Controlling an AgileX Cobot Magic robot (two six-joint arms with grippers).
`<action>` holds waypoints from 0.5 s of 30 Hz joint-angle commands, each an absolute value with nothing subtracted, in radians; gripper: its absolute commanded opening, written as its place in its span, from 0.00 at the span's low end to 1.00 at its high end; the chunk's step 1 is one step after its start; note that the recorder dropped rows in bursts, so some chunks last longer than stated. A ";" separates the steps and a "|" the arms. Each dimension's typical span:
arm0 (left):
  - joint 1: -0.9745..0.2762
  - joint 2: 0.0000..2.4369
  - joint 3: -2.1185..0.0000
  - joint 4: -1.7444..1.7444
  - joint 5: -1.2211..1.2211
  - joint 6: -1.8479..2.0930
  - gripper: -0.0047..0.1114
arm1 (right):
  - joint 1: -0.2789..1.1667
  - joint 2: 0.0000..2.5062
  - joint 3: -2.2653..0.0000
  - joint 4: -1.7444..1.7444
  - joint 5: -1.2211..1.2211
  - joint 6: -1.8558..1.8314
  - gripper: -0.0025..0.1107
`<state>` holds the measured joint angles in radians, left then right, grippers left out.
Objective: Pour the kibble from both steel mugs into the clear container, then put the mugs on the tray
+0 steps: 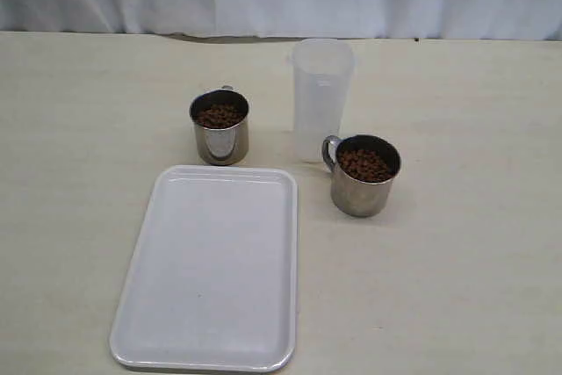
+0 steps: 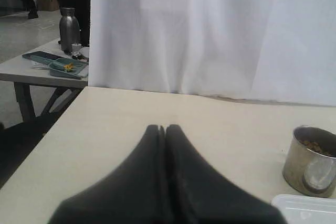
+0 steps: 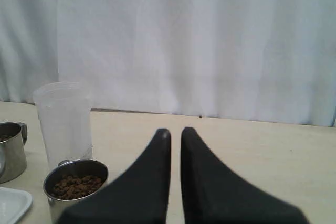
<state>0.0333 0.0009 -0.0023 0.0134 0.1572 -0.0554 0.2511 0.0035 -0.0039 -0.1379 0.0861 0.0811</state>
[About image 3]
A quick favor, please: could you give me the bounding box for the translucent plastic tall container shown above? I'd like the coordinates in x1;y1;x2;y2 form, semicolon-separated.
33;82;93;169

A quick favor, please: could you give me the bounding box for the steel mug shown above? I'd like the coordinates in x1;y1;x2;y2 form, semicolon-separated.
1;122;27;184
43;159;109;223

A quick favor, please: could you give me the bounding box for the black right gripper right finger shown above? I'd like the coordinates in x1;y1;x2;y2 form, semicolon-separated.
180;127;309;223

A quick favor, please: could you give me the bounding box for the white backdrop curtain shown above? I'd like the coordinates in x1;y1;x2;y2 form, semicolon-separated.
1;0;335;126

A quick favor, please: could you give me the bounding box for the white rectangular tray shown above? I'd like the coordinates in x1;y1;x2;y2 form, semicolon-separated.
0;187;33;224

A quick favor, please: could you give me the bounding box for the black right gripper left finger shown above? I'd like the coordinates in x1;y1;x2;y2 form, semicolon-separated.
57;129;171;223

